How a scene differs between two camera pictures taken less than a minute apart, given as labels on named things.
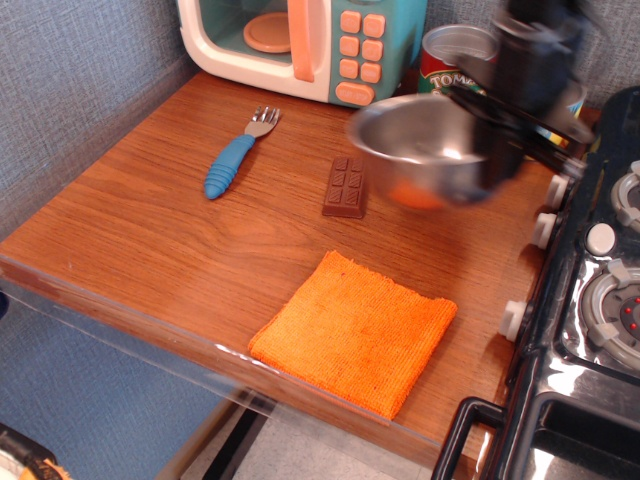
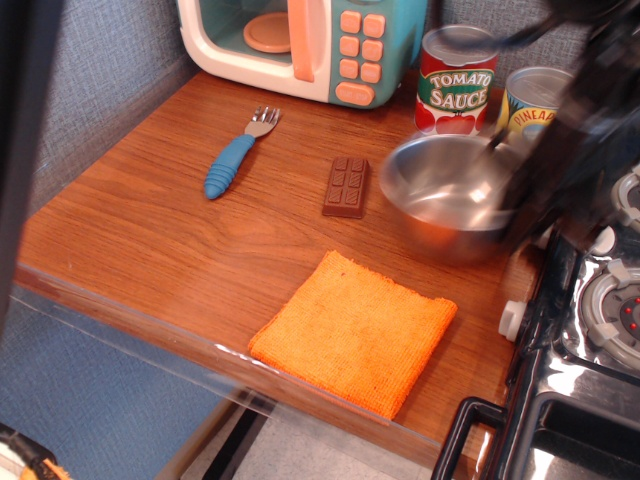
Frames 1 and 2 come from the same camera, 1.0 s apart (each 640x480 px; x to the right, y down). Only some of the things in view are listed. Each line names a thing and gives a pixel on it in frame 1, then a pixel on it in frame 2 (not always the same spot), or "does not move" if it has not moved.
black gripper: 538,103 to 591,140
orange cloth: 356,333 does not move
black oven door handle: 470,411 does not move
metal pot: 422,150 to 447,196
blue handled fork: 236,151 does not move
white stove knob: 511,319 does not move
